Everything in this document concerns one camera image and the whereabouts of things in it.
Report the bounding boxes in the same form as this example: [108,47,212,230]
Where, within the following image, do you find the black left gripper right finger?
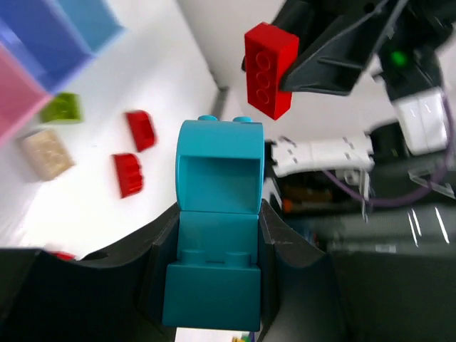
[256,201,348,341]

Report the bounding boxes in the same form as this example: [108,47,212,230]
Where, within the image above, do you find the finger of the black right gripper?
[277,1,403,95]

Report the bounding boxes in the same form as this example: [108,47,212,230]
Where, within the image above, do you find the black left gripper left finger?
[1,205,179,341]

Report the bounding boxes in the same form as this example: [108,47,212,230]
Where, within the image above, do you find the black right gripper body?
[281,0,456,103]

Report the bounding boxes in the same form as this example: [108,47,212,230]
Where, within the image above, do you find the red flower lego piece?
[50,251,76,261]

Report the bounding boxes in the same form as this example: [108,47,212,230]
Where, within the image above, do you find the long red lego brick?
[244,22,299,120]

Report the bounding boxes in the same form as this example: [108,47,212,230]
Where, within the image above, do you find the teal lego brick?
[162,115,264,331]

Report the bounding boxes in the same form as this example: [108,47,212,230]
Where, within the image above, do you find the beige lego brick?
[19,128,75,182]

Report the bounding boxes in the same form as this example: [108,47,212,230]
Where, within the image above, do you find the red curved lego brick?
[112,153,143,199]

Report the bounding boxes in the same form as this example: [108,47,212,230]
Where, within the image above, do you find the green lego brick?
[39,93,83,123]

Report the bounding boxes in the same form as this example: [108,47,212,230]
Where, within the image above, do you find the small pink container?
[1,45,51,144]

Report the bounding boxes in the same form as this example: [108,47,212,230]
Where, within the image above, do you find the light blue container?
[57,0,124,54]

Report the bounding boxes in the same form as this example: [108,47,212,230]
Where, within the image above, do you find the dark blue container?
[1,1,92,94]

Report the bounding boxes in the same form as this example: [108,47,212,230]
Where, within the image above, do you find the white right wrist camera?
[393,88,448,155]

